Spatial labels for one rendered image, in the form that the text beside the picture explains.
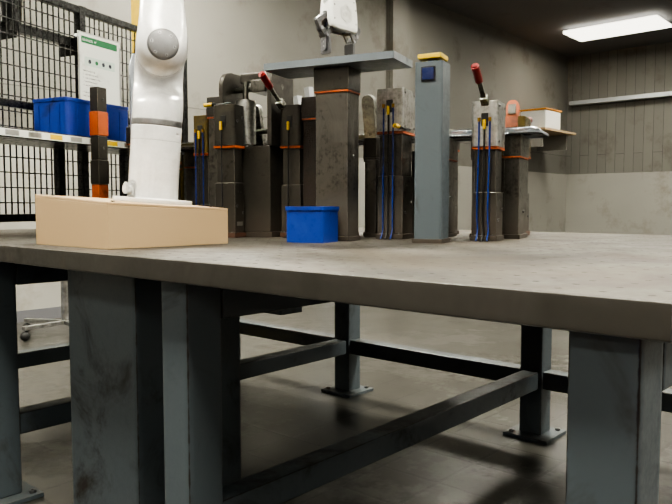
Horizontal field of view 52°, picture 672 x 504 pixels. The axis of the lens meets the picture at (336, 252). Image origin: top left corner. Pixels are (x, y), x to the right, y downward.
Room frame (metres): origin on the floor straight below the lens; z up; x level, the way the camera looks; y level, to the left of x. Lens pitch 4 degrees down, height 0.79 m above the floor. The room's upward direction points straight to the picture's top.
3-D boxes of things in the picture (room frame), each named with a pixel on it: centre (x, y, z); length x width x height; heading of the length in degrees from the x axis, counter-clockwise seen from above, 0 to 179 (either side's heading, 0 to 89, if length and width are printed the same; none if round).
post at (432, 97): (1.74, -0.24, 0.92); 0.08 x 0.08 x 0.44; 64
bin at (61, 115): (2.54, 0.92, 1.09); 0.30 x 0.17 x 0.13; 154
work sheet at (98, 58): (2.78, 0.94, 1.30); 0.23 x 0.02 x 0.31; 154
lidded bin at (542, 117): (9.97, -2.90, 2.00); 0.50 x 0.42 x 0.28; 139
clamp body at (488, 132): (1.83, -0.40, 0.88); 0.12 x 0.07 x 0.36; 154
